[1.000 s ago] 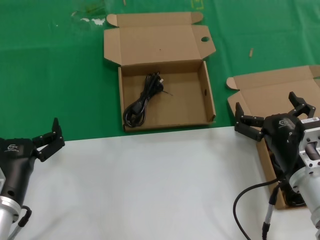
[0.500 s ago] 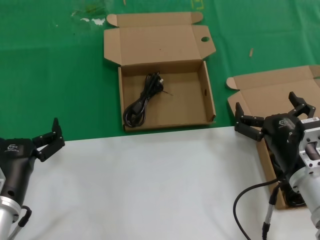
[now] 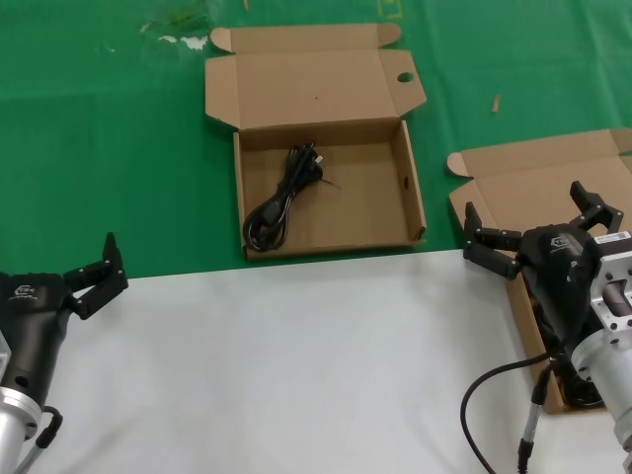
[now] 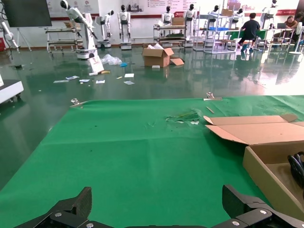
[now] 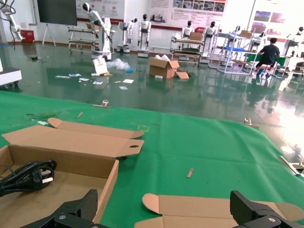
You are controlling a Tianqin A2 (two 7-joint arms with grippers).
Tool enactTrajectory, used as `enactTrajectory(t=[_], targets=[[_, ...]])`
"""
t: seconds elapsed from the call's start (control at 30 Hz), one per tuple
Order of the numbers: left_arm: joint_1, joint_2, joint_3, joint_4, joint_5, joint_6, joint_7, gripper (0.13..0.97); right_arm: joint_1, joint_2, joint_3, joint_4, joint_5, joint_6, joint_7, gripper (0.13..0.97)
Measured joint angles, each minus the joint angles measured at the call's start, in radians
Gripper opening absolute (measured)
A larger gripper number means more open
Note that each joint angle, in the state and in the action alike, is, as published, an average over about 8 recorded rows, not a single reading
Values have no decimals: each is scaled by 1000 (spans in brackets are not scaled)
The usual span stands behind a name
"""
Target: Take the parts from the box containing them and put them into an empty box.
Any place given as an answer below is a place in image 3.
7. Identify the silver-plug right arm cable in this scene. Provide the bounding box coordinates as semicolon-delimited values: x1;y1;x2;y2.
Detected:
517;367;557;474

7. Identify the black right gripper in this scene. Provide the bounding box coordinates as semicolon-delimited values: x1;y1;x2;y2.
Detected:
462;181;624;350

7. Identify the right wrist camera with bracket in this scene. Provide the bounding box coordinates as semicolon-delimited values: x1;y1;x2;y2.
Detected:
590;231;632;338

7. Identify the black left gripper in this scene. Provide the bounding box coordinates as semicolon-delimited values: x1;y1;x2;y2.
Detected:
0;231;129;402

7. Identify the green table cloth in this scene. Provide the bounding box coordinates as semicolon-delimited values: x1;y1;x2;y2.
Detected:
0;0;632;287

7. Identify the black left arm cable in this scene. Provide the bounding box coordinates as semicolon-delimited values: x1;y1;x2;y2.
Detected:
14;404;64;474

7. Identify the empty open cardboard box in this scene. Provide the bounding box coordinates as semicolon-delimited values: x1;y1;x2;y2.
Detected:
204;23;429;261

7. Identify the open cardboard parts box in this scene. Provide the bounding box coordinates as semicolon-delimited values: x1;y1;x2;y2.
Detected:
446;126;632;415

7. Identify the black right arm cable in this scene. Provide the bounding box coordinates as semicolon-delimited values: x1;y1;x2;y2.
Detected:
461;345;567;474

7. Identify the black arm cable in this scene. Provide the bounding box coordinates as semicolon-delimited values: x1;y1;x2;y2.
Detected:
14;404;64;474
461;345;567;474

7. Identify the black power cord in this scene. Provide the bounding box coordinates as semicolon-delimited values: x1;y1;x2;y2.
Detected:
242;142;342;251
530;285;608;409

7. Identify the clear tape patch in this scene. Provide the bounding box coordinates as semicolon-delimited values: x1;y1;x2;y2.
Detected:
140;9;211;50

